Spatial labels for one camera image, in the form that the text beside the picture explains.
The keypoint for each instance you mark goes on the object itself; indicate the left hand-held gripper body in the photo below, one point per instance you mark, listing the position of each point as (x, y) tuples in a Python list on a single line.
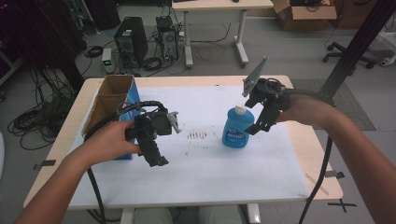
[(158, 123)]

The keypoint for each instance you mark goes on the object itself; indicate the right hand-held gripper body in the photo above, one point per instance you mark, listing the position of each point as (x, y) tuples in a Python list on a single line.
[(271, 91)]

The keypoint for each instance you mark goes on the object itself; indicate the blue bottle with white cap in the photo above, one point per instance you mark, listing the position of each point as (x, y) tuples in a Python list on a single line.
[(236, 126)]

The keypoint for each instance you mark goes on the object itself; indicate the blue cardboard box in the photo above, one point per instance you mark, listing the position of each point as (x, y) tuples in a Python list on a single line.
[(110, 93)]

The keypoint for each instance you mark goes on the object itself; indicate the person's right hand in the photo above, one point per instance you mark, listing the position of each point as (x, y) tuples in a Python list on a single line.
[(306, 109)]

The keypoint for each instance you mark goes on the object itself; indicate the person's left hand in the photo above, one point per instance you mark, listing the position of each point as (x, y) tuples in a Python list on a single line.
[(109, 141)]

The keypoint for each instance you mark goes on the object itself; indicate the white table mat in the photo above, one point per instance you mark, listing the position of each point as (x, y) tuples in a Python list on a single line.
[(202, 174)]

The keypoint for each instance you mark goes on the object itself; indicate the white table leg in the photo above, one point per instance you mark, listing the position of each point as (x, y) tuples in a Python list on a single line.
[(127, 216), (253, 214)]

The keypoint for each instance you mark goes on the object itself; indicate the beige tape strip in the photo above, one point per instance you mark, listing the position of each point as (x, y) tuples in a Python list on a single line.
[(316, 183)]

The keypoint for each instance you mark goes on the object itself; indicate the small silver power supply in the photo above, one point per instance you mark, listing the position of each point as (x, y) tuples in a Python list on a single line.
[(108, 60)]

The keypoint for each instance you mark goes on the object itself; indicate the open brown cardboard box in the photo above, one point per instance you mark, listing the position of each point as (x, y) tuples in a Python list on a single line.
[(306, 17)]

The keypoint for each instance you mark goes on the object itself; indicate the grey floor mat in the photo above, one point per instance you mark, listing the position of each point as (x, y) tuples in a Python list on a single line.
[(351, 115)]

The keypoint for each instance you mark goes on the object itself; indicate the open computer tower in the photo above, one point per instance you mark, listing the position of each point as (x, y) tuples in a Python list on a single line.
[(168, 39)]

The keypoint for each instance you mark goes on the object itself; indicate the black office chair base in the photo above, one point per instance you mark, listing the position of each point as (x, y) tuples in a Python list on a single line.
[(348, 56)]

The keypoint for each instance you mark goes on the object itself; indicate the grey tape strip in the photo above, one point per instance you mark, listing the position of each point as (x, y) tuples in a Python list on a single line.
[(334, 174)]

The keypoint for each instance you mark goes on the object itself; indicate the black computer tower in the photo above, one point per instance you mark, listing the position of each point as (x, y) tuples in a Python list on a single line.
[(132, 40)]

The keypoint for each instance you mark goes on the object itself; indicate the black metal stand beam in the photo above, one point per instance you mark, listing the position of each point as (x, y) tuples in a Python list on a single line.
[(358, 46)]

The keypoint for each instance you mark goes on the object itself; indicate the white-legged wooden desk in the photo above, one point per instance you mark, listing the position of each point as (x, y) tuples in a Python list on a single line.
[(218, 4)]

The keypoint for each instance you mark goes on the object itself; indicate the black tape strip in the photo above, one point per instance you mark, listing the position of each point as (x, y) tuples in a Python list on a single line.
[(45, 164)]

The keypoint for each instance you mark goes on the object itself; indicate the black tape cross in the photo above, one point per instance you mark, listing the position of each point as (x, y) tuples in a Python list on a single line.
[(342, 204)]

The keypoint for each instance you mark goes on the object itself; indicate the brown wooden cabinet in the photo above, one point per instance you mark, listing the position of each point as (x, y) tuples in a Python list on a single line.
[(358, 14)]

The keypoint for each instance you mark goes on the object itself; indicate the dark curtain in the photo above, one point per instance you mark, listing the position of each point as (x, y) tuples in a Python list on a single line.
[(37, 37)]

